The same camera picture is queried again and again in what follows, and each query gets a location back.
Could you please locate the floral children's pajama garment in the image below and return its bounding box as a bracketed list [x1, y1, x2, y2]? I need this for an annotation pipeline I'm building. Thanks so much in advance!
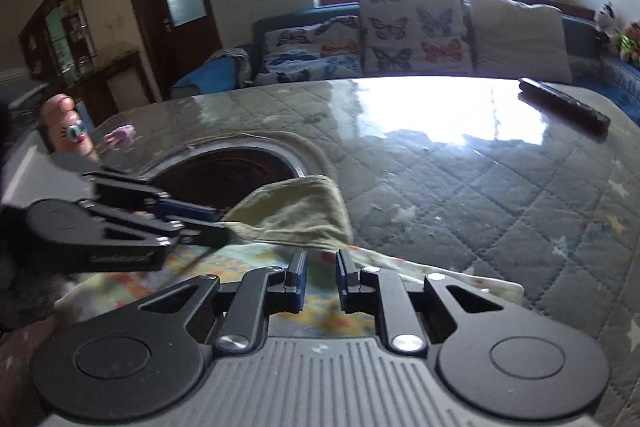
[54, 173, 525, 341]

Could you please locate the small pink toy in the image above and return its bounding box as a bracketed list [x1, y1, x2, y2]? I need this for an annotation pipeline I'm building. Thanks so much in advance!
[103, 124, 137, 150]

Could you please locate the round black induction cooktop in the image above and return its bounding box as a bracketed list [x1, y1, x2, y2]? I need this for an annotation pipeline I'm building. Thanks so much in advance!
[143, 135, 309, 210]

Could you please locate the pink cartoon water bottle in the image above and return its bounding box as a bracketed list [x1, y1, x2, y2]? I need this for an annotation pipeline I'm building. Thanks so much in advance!
[41, 94, 99, 161]

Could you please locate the blue folded blanket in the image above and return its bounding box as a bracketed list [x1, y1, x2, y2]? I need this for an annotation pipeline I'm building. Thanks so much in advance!
[171, 48, 253, 100]

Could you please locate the grey quilted star tablecloth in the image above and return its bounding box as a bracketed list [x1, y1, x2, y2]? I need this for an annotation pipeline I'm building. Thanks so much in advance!
[1, 76, 639, 426]

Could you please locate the low butterfly print cushion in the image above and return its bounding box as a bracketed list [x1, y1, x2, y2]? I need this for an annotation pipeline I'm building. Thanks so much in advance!
[254, 15, 362, 86]

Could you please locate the black remote control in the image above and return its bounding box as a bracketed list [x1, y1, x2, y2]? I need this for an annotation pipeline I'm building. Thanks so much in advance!
[518, 78, 611, 140]

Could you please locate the upright butterfly print cushion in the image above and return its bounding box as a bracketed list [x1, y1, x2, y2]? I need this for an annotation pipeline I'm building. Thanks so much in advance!
[359, 0, 474, 76]

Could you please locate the blue corner sofa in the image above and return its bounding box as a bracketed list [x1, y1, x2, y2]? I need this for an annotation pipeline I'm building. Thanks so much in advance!
[169, 1, 640, 128]

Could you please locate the plain beige cushion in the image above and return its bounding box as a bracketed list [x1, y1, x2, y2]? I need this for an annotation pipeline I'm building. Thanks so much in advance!
[468, 0, 573, 84]

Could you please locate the brown bear plush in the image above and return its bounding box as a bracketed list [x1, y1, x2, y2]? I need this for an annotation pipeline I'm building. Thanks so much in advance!
[618, 20, 640, 68]

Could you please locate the black white cow plush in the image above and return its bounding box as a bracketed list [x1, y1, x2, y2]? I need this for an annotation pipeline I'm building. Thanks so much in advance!
[593, 2, 620, 42]

